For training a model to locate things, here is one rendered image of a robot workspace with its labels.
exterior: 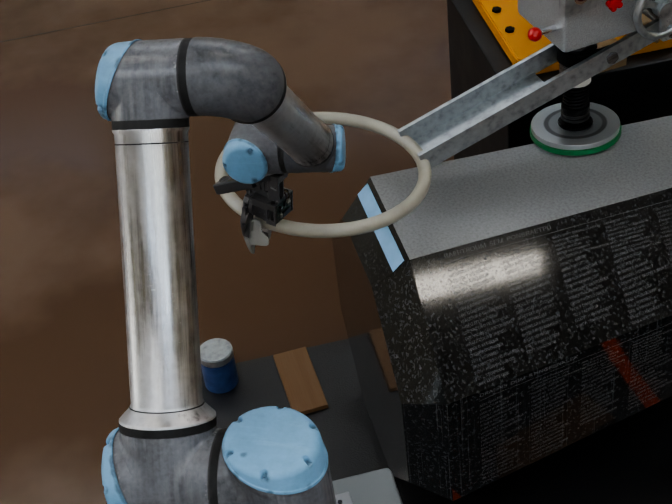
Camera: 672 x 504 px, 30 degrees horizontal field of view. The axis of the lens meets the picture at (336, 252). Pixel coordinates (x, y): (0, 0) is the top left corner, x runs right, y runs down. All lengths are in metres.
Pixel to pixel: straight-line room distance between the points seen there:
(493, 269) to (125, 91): 1.18
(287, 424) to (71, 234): 2.55
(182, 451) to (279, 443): 0.15
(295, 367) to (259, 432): 1.76
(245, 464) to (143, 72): 0.59
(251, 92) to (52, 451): 1.96
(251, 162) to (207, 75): 0.58
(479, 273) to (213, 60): 1.13
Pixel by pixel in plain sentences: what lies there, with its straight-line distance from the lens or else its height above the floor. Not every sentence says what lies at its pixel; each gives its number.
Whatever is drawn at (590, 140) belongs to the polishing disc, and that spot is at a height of 0.84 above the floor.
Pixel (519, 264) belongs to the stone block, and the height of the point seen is 0.75.
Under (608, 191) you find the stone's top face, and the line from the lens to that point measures 2.94.
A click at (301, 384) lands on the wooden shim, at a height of 0.03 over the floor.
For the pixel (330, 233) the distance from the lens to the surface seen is 2.64.
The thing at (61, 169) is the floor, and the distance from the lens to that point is 4.70.
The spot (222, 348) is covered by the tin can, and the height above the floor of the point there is 0.15.
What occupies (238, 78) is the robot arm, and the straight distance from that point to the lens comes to 1.85.
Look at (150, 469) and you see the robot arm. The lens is 1.92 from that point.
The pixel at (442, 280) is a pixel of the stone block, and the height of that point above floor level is 0.76.
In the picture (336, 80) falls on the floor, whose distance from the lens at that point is 4.91.
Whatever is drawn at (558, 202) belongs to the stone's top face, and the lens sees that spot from 2.90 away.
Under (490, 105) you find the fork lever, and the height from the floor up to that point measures 0.94.
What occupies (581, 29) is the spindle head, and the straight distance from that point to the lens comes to 2.84.
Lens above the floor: 2.58
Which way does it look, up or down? 39 degrees down
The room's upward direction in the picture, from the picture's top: 7 degrees counter-clockwise
